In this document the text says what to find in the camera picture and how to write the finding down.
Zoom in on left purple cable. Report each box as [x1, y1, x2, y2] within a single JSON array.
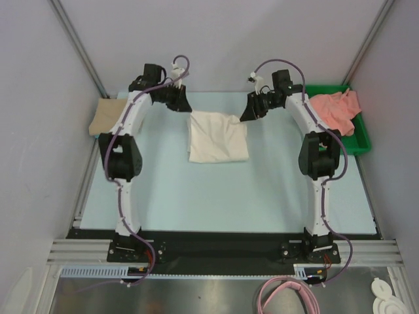
[[103, 54, 192, 288]]

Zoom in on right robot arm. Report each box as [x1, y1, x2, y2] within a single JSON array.
[[240, 70, 342, 262]]

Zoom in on left aluminium corner post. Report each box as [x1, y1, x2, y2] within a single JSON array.
[[48, 0, 110, 99]]

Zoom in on cream white t shirt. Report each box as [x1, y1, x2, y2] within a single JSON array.
[[187, 111, 249, 164]]

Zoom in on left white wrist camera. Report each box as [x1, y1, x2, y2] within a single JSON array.
[[171, 63, 189, 89]]

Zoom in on green plastic bin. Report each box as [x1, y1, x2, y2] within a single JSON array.
[[306, 85, 371, 156]]

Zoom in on white round plastic parts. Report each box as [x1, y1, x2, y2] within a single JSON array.
[[371, 277, 410, 314]]

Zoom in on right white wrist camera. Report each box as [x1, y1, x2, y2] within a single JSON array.
[[247, 72, 264, 95]]

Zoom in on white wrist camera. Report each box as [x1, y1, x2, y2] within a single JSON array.
[[247, 72, 264, 95], [171, 63, 189, 89]]

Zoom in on right aluminium corner post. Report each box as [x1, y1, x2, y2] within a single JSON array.
[[340, 0, 396, 85]]

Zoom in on aluminium corner post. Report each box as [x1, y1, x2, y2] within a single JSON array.
[[340, 0, 396, 85], [48, 0, 110, 99]]

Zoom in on pink coiled cable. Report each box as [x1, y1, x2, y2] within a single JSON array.
[[257, 277, 321, 314]]

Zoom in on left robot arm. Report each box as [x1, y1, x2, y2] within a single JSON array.
[[98, 60, 192, 237]]

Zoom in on aluminium frame rail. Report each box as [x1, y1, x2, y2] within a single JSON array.
[[46, 239, 403, 267]]

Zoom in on folded tan t shirt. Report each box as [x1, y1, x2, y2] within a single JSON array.
[[88, 98, 127, 136]]

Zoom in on slotted cable duct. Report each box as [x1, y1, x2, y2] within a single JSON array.
[[60, 265, 155, 278]]

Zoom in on pink t shirt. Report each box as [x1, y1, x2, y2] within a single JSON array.
[[310, 88, 361, 136]]

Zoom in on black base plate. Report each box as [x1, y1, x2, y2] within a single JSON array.
[[65, 230, 384, 276]]

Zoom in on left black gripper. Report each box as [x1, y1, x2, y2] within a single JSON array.
[[154, 83, 191, 114]]

